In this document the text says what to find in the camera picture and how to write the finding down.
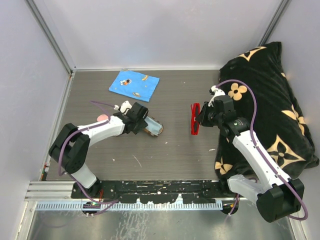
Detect brown striped glasses case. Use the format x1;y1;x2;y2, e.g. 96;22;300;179
112;116;165;138

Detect light blue cloth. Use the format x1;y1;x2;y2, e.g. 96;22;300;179
145;116;163;136

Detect red sunglasses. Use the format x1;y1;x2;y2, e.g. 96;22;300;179
190;102;200;136

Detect pink glasses case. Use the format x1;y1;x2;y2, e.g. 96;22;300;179
96;114;109;123

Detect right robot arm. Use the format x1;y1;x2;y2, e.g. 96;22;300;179
191;95;308;223

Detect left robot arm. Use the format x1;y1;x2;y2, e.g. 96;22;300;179
48;101;149;198

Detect blue cartoon print cloth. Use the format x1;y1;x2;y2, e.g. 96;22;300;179
109;70;160;103

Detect black floral plush pillow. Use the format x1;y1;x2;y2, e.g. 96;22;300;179
219;41;320;179

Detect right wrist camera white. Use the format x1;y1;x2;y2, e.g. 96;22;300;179
208;85;226;107

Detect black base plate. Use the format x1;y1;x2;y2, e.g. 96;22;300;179
87;180;237;204

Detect aluminium front rail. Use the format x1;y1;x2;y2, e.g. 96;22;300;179
24;181;223;212

